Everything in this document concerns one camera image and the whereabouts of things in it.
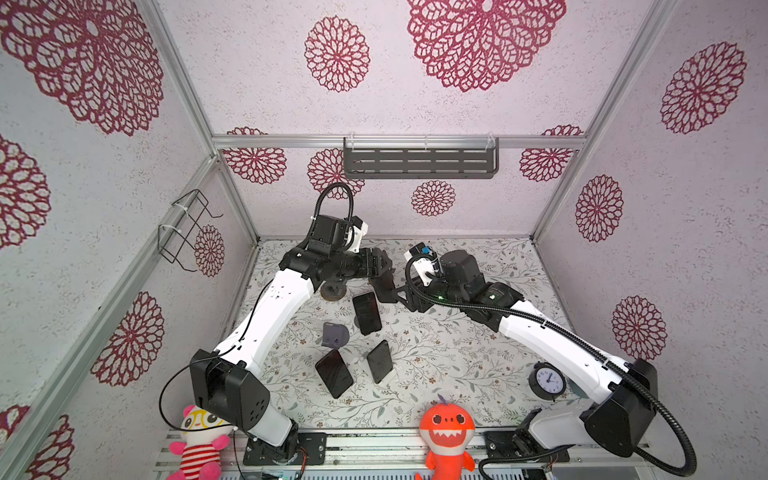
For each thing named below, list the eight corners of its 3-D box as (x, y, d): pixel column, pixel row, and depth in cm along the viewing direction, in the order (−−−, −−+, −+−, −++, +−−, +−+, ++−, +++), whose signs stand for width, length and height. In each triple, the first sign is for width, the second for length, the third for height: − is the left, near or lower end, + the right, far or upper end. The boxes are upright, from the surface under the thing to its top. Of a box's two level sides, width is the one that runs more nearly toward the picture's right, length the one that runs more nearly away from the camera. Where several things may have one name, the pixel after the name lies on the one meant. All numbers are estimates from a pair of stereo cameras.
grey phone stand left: (323, 347, 93) (320, 336, 87) (328, 333, 96) (324, 321, 90) (346, 350, 92) (343, 339, 86) (349, 336, 95) (347, 325, 90)
